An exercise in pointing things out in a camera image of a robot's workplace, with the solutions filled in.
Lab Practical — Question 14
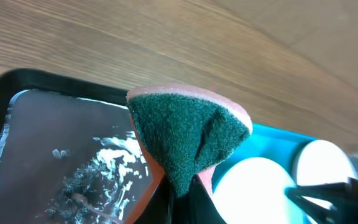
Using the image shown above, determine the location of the black tray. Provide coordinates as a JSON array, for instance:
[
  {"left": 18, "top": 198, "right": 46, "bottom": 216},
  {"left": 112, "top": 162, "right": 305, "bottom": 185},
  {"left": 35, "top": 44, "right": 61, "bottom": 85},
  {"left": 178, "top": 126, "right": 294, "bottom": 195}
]
[{"left": 0, "top": 68, "right": 152, "bottom": 223}]

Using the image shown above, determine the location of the teal plastic tray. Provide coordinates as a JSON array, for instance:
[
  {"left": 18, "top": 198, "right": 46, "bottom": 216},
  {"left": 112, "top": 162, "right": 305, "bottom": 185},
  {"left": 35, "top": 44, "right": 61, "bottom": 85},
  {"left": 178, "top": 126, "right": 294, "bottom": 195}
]
[{"left": 212, "top": 124, "right": 316, "bottom": 189}]

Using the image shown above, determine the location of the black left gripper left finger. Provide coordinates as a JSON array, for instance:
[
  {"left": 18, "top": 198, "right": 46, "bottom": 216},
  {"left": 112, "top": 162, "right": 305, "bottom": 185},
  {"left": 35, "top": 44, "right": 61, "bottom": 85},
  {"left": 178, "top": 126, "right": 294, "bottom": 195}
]
[{"left": 134, "top": 176, "right": 175, "bottom": 224}]

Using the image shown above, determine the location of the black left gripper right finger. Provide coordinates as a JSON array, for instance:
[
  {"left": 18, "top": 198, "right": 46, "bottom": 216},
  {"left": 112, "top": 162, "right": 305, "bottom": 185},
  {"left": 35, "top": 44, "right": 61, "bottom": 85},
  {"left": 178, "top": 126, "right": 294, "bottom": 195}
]
[{"left": 187, "top": 175, "right": 226, "bottom": 224}]

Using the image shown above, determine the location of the pink green sponge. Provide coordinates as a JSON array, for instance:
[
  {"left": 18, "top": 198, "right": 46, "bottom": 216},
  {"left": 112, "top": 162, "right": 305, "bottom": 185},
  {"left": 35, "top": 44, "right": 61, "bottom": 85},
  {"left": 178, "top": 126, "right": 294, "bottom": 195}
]
[{"left": 126, "top": 84, "right": 253, "bottom": 223}]

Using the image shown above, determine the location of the white plate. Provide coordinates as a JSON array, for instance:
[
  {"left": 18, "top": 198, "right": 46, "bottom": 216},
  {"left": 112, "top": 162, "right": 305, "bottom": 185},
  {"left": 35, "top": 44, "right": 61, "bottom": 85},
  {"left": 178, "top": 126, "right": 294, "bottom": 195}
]
[{"left": 291, "top": 139, "right": 358, "bottom": 224}]

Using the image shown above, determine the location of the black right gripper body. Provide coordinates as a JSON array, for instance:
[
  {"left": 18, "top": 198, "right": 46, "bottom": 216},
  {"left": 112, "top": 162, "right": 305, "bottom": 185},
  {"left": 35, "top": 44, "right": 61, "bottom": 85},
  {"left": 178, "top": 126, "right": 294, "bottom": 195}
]
[{"left": 285, "top": 177, "right": 358, "bottom": 223}]

